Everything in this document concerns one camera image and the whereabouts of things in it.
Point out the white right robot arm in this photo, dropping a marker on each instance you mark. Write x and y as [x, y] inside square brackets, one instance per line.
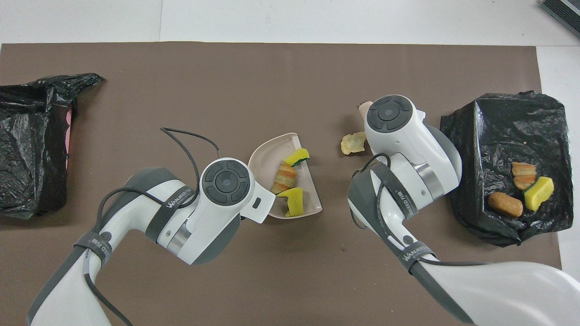
[408, 140]

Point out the brown paper table mat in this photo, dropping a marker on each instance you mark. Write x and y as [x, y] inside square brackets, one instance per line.
[226, 90]

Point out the curved yellow sponge piece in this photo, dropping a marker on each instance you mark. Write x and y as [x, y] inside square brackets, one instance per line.
[294, 199]

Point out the pale paper piece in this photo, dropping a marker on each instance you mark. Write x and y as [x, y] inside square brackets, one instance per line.
[352, 143]

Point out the beige plastic dustpan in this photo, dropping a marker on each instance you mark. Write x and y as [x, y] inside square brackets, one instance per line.
[267, 160]

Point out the yellow green sponge block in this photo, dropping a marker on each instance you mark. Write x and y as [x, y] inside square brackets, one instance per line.
[297, 156]

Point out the orange striped croissant piece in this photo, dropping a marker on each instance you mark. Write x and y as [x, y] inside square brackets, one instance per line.
[284, 176]

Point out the orange striped bread piece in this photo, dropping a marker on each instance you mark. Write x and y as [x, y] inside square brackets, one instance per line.
[524, 174]

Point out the brown bread roll piece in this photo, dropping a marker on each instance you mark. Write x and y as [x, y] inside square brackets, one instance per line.
[504, 204]

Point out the beige hand brush black bristles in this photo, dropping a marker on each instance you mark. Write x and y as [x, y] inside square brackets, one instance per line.
[364, 108]

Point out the black bag lined pink bin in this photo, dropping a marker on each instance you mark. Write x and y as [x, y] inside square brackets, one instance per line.
[27, 136]

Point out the dark grey ribbed panel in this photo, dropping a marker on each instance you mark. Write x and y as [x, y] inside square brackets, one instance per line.
[566, 11]

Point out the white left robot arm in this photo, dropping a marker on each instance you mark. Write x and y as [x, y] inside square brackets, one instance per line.
[136, 213]

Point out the yellow sponge wedge piece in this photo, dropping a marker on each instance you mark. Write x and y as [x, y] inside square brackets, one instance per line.
[539, 192]

